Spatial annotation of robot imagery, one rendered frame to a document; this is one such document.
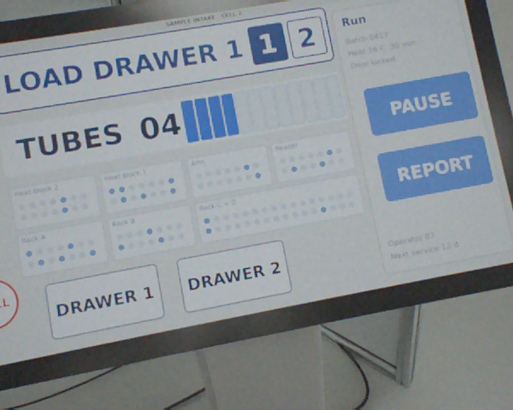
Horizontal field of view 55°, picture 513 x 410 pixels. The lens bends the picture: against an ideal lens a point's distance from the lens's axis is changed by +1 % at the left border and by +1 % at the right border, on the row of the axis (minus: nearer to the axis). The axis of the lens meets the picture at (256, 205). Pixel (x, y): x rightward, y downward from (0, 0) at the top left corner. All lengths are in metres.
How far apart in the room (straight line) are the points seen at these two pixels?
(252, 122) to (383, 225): 0.15
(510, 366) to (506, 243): 1.22
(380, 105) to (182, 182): 0.19
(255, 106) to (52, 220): 0.20
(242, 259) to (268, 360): 0.24
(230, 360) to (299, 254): 0.24
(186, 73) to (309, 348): 0.37
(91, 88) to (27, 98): 0.05
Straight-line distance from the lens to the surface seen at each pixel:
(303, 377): 0.68
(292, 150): 0.44
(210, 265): 0.43
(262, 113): 0.44
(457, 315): 1.78
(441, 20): 0.51
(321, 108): 0.45
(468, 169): 0.48
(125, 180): 0.44
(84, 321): 0.45
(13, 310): 0.46
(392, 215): 0.45
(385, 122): 0.46
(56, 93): 0.47
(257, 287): 0.43
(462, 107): 0.49
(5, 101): 0.48
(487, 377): 1.65
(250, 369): 0.65
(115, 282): 0.44
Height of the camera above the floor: 1.29
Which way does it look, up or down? 35 degrees down
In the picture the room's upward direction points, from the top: 8 degrees counter-clockwise
